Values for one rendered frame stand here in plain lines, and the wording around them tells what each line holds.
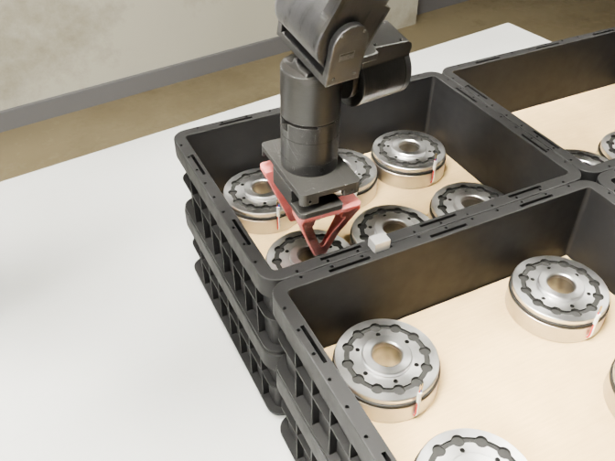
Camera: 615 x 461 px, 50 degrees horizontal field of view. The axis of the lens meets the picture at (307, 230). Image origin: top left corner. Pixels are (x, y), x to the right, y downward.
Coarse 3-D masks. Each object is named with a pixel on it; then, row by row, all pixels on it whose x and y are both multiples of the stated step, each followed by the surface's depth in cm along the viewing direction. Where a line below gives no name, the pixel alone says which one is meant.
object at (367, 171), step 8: (344, 152) 90; (352, 152) 90; (360, 160) 89; (368, 160) 89; (360, 168) 87; (368, 168) 88; (360, 176) 86; (368, 176) 87; (360, 184) 85; (368, 184) 85; (336, 192) 84
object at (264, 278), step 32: (192, 128) 82; (224, 128) 83; (512, 128) 82; (192, 160) 77; (512, 192) 72; (224, 224) 68; (416, 224) 67; (256, 256) 64; (320, 256) 64; (352, 256) 64
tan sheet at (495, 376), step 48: (480, 288) 74; (432, 336) 69; (480, 336) 69; (528, 336) 69; (480, 384) 64; (528, 384) 64; (576, 384) 64; (384, 432) 60; (432, 432) 60; (528, 432) 60; (576, 432) 60
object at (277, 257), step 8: (296, 232) 77; (320, 232) 77; (280, 240) 76; (288, 240) 77; (296, 240) 76; (304, 240) 76; (320, 240) 76; (336, 240) 76; (344, 240) 76; (272, 248) 75; (280, 248) 75; (288, 248) 75; (336, 248) 75; (272, 256) 74; (280, 256) 74; (288, 256) 74; (272, 264) 73; (280, 264) 73; (288, 264) 73
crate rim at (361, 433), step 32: (544, 192) 72; (576, 192) 72; (608, 192) 72; (448, 224) 68; (480, 224) 68; (384, 256) 64; (288, 288) 60; (288, 320) 57; (320, 352) 55; (320, 384) 54; (352, 416) 50; (384, 448) 48
